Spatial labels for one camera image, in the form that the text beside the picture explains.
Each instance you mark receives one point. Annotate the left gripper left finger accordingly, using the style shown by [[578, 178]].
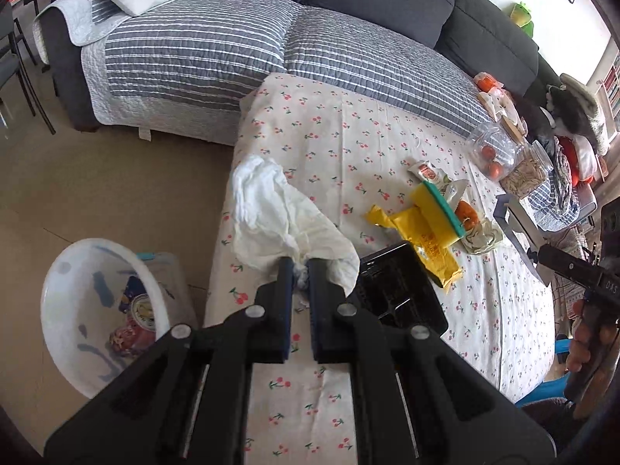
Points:
[[272, 334]]

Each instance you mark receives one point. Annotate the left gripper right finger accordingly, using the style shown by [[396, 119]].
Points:
[[332, 334]]

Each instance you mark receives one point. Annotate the white tissue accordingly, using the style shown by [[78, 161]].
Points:
[[272, 220]]

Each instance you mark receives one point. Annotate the red cartoon drink can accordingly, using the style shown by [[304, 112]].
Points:
[[136, 335]]

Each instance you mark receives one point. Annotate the torn blue white carton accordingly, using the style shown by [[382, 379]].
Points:
[[136, 305]]

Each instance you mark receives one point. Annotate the white blue trash bin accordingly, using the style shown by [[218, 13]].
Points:
[[82, 304]]

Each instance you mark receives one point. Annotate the person's right hand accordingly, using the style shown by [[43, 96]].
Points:
[[579, 352]]

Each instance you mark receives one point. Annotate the black plastic food tray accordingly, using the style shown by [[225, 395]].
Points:
[[393, 285]]

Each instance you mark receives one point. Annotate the yellow snack wrapper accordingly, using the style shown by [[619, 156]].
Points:
[[431, 227]]

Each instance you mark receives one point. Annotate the orange peel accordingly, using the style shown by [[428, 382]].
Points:
[[467, 215]]

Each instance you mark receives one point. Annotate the clear jar with tomatoes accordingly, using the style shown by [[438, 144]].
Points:
[[493, 151]]

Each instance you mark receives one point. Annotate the grey striped sofa quilt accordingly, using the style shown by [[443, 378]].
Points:
[[185, 66]]

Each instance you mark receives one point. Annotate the green frog plush toy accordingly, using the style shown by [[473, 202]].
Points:
[[522, 17]]

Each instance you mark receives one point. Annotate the dark grey sofa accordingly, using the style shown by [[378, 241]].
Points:
[[472, 34]]

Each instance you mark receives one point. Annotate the grey padded chair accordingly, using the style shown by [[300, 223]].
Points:
[[12, 65]]

